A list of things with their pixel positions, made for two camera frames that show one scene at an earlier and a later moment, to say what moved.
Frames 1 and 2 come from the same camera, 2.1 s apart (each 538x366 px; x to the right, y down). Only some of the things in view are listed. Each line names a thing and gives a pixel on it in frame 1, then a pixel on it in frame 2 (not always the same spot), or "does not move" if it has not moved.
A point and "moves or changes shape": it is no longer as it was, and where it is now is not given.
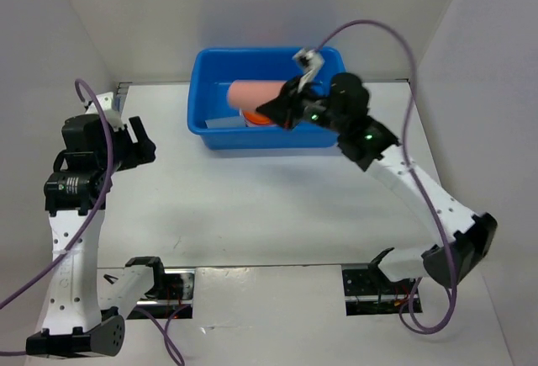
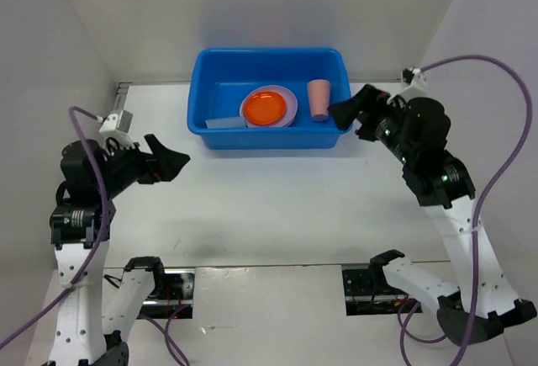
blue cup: [235, 122] does not move
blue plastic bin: [212, 121] does not move
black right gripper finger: [288, 108] -> [346, 114]
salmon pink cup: [249, 94] moves or changes shape
